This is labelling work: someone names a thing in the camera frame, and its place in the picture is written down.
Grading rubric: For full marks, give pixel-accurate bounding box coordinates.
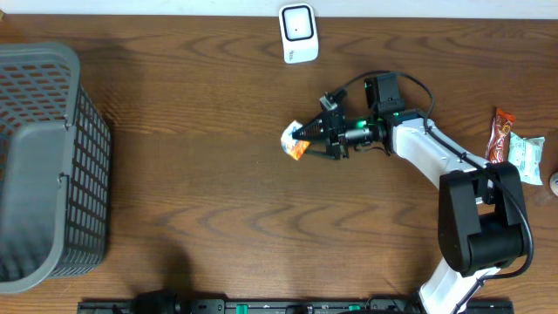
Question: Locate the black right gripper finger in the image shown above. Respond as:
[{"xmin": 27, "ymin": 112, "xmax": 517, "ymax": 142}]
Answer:
[
  {"xmin": 305, "ymin": 146, "xmax": 340, "ymax": 160},
  {"xmin": 292, "ymin": 114, "xmax": 326, "ymax": 142}
]

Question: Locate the orange small box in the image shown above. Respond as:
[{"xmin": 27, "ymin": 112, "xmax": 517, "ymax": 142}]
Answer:
[{"xmin": 281, "ymin": 120, "xmax": 310, "ymax": 160}]

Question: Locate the red chocolate bar wrapper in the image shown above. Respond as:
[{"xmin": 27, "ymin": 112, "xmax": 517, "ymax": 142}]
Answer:
[{"xmin": 486, "ymin": 108, "xmax": 515, "ymax": 163}]

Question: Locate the mint green wipes packet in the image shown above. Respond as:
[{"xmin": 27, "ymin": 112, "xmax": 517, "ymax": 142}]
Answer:
[{"xmin": 507, "ymin": 133, "xmax": 545, "ymax": 186}]

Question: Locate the green lid jar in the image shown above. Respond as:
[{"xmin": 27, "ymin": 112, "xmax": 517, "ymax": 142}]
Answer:
[{"xmin": 549, "ymin": 173, "xmax": 558, "ymax": 195}]

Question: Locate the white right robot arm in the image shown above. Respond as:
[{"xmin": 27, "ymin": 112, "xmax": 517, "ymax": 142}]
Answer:
[{"xmin": 292, "ymin": 71, "xmax": 534, "ymax": 313}]

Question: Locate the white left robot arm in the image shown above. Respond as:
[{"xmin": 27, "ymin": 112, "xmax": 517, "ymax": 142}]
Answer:
[{"xmin": 130, "ymin": 120, "xmax": 310, "ymax": 314}]

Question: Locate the white barcode scanner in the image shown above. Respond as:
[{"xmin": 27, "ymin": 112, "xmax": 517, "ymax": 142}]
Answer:
[{"xmin": 279, "ymin": 3, "xmax": 319, "ymax": 65}]

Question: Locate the grey plastic basket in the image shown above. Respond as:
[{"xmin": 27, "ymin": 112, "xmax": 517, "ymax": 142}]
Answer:
[{"xmin": 1, "ymin": 43, "xmax": 112, "ymax": 294}]

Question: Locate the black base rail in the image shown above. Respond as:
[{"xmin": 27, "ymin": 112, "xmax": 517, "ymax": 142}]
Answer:
[{"xmin": 77, "ymin": 297, "xmax": 516, "ymax": 314}]

